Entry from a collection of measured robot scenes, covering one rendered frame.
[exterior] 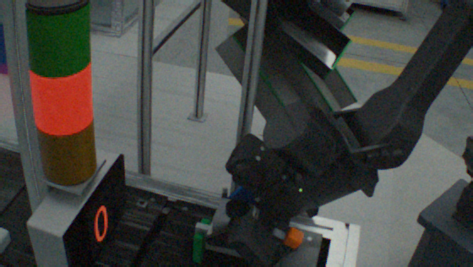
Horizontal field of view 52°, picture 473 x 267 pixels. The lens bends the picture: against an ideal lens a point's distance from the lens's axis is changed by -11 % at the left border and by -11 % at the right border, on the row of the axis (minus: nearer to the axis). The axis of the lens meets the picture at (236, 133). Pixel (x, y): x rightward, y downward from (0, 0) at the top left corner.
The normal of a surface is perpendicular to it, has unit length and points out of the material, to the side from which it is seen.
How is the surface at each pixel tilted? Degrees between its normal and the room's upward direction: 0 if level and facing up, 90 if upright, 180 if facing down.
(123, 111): 0
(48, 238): 90
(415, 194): 0
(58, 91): 90
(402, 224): 0
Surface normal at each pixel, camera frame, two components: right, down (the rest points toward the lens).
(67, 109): 0.42, 0.55
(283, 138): -0.64, -0.54
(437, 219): 0.10, -0.82
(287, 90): 0.71, -0.36
